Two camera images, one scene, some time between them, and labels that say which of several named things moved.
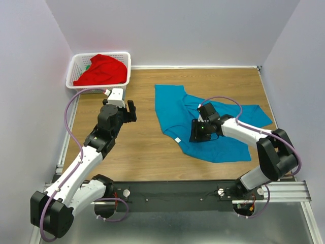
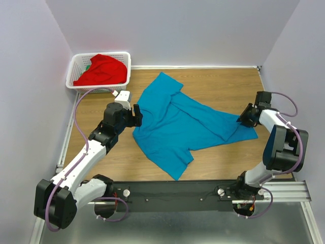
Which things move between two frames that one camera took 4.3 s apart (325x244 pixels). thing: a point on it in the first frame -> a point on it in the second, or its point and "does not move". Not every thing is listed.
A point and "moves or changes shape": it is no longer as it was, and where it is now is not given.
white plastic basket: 78,63 does not move
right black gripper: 195,133 -> 242,119
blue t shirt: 177,112 moves or changes shape
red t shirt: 103,70 does not move
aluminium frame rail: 292,191 does not move
